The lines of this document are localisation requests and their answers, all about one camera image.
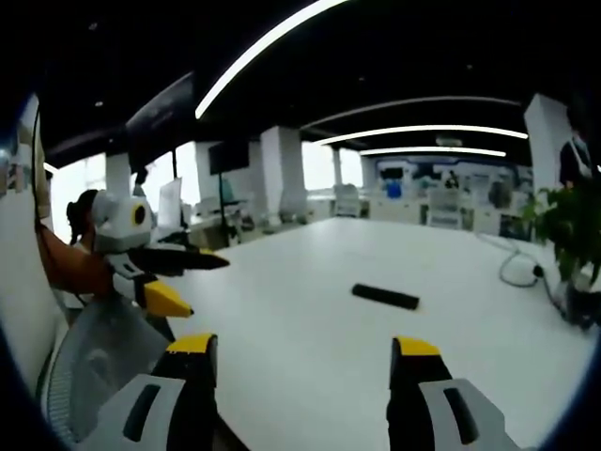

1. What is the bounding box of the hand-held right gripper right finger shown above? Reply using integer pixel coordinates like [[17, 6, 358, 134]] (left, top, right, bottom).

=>
[[386, 335, 518, 451]]

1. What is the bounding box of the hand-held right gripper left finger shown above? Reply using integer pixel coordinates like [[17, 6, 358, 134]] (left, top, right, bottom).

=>
[[77, 333, 239, 451]]

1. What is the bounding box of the black remote control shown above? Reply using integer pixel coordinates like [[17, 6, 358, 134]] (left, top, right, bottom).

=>
[[351, 282, 421, 312]]

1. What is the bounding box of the grey office chair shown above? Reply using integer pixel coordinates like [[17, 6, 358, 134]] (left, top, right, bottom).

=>
[[39, 294, 177, 447]]

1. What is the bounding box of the black monitor on stand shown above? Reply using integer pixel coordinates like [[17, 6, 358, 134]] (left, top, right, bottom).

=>
[[207, 139, 251, 246]]

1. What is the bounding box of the white mesh office chair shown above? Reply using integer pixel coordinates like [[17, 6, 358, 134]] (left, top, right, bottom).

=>
[[427, 189, 460, 228], [333, 183, 362, 218]]

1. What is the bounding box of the long ceiling strip light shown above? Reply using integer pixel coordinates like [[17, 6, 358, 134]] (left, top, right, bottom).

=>
[[193, 0, 352, 121]]

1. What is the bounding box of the potted green plant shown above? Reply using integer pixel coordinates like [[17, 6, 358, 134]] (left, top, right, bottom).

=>
[[519, 180, 601, 331]]

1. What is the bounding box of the short ceiling strip light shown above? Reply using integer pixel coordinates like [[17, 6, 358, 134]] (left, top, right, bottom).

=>
[[358, 146, 508, 159]]

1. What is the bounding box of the grey cable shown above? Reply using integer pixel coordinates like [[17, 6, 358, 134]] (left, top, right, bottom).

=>
[[478, 230, 547, 288]]

